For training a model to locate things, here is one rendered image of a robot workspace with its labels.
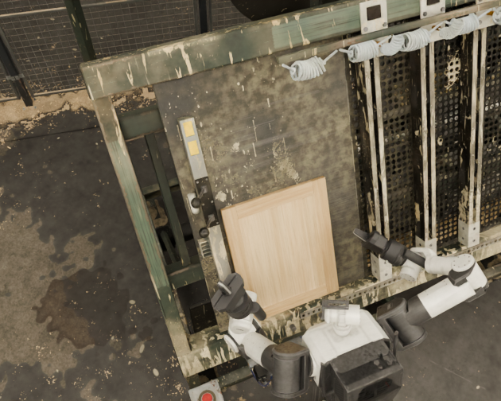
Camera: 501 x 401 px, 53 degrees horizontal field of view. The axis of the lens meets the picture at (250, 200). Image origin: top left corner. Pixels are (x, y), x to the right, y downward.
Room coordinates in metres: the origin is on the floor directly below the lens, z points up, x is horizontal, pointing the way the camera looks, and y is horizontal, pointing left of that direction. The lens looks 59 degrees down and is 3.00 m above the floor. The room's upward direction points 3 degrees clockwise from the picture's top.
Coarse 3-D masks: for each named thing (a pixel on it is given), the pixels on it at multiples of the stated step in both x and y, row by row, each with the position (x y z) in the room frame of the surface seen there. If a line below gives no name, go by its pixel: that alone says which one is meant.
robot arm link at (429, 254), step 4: (412, 248) 0.89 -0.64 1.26; (416, 248) 0.88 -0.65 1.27; (420, 248) 0.88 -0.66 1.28; (424, 248) 0.87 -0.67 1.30; (428, 248) 0.87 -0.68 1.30; (420, 252) 0.86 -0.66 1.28; (424, 252) 0.85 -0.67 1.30; (428, 252) 0.85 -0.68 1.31; (432, 252) 0.85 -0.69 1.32; (424, 256) 0.85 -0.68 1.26; (428, 256) 0.83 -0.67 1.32; (432, 256) 0.82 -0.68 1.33; (428, 260) 0.81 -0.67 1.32; (428, 264) 0.79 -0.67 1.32; (428, 268) 0.78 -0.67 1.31; (428, 272) 0.78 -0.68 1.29; (432, 272) 0.77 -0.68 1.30
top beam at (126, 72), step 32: (352, 0) 1.46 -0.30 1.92; (416, 0) 1.52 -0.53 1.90; (448, 0) 1.56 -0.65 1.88; (224, 32) 1.26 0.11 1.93; (256, 32) 1.28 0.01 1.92; (288, 32) 1.31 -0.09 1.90; (320, 32) 1.35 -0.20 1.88; (352, 32) 1.39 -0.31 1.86; (96, 64) 1.08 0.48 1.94; (128, 64) 1.11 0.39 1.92; (160, 64) 1.13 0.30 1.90; (192, 64) 1.16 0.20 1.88; (224, 64) 1.19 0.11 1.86; (96, 96) 1.02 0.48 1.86
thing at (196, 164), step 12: (180, 120) 1.09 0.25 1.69; (192, 120) 1.10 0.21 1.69; (192, 156) 1.03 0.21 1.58; (192, 168) 1.00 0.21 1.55; (204, 168) 1.01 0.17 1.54; (216, 228) 0.88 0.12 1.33; (216, 240) 0.85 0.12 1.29; (216, 252) 0.82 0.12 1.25; (216, 264) 0.79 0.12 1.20; (228, 264) 0.80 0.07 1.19
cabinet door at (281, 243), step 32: (288, 192) 1.05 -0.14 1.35; (320, 192) 1.09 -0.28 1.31; (224, 224) 0.91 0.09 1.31; (256, 224) 0.94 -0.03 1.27; (288, 224) 0.97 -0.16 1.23; (320, 224) 1.00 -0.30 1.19; (256, 256) 0.86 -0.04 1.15; (288, 256) 0.89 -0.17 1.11; (320, 256) 0.92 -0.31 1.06; (256, 288) 0.77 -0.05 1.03; (288, 288) 0.80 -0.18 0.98; (320, 288) 0.83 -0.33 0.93
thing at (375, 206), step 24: (384, 0) 1.47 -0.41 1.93; (360, 24) 1.41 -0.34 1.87; (384, 24) 1.42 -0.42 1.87; (384, 48) 1.32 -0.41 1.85; (360, 72) 1.37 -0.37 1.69; (360, 96) 1.34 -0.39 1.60; (360, 120) 1.30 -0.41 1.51; (384, 168) 1.18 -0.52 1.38; (384, 192) 1.12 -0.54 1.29; (384, 216) 1.06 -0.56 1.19; (384, 264) 0.93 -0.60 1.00
